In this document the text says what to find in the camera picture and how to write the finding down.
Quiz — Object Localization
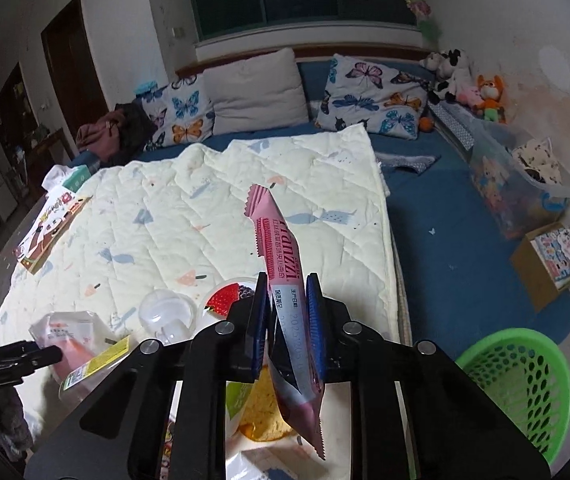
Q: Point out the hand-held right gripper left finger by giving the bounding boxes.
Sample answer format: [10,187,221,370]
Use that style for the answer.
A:
[24,271,272,480]

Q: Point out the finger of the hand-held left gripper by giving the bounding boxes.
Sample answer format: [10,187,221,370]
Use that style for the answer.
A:
[0,341,64,392]

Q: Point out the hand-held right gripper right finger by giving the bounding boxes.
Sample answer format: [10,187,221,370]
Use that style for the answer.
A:
[305,272,550,480]

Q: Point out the clear bag with yellow label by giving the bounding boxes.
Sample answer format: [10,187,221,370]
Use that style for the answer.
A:
[30,310,133,401]

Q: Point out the pink snack wrapper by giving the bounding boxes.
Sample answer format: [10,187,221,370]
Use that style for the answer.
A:
[243,183,330,461]

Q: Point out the green plastic basket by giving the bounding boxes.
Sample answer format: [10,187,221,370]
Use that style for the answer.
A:
[455,328,570,466]

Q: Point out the strawberry print cup lid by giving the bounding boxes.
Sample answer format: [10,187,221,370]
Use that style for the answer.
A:
[200,277,261,321]

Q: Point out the green and white packet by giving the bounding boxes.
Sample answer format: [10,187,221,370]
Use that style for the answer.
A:
[225,382,257,423]

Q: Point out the yellow round cracker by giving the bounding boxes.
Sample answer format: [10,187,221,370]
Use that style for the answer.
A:
[237,365,296,443]

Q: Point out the clear plastic dome lid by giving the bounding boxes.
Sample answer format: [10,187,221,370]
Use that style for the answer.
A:
[138,289,197,346]

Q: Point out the cartoon printed flat box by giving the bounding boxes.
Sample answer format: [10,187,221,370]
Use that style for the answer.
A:
[14,190,92,275]

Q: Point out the cream printed quilt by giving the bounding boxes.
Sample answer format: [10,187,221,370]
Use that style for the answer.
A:
[0,122,411,480]

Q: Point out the white paper box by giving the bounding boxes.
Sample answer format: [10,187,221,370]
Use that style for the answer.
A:
[225,447,326,480]

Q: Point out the blue bed sheet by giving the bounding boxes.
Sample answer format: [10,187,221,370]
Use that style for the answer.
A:
[145,57,570,346]

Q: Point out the grey patterned sock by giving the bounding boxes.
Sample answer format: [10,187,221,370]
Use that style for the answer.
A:
[376,152,442,176]

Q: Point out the green tissue pack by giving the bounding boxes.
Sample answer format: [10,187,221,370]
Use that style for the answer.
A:
[62,165,98,188]

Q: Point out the brown cardboard box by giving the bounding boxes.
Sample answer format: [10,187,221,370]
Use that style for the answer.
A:
[510,222,570,313]

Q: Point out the butterfly print pillow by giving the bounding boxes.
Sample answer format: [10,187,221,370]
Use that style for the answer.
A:
[138,74,216,153]
[313,54,428,140]

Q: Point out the beige pillow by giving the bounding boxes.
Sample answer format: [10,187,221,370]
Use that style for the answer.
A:
[202,47,311,136]

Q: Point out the black garment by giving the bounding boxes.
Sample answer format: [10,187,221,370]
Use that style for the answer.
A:
[115,101,158,161]

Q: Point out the clear plastic storage bin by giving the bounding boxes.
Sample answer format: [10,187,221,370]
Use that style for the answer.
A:
[467,122,570,241]

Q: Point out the brownish pink clothes pile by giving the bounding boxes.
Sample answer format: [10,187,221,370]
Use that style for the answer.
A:
[75,110,131,166]

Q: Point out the blue white patterned folded cloth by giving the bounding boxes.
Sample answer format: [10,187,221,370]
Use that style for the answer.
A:
[427,100,476,151]

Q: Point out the dark wooden shelf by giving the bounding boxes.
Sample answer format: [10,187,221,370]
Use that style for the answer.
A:
[0,62,41,161]

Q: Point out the colourful printed box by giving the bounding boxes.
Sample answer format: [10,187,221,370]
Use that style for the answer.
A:
[532,225,570,291]

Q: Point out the pink plush toy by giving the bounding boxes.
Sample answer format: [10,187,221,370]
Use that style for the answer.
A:
[457,86,484,109]

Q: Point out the white black patterned cloth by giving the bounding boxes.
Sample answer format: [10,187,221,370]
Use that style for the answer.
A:
[512,137,563,186]

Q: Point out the wooden headboard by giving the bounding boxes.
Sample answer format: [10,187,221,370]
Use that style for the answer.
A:
[175,42,436,78]

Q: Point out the black and white cow plush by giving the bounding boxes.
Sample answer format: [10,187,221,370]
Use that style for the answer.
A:
[420,49,473,103]

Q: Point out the orange fox plush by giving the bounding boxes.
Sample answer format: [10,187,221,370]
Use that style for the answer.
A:
[475,75,508,125]

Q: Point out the dark wooden door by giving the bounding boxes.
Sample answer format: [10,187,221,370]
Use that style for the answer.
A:
[41,0,108,136]

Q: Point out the hanging paper flower decoration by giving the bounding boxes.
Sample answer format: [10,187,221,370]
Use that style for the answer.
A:
[405,0,440,43]

